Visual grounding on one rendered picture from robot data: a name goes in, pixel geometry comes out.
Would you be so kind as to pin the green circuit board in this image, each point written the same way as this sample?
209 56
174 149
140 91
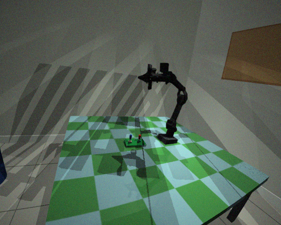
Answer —
131 142

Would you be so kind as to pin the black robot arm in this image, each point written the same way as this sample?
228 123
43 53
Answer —
169 77

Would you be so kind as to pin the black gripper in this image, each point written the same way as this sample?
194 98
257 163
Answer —
149 77

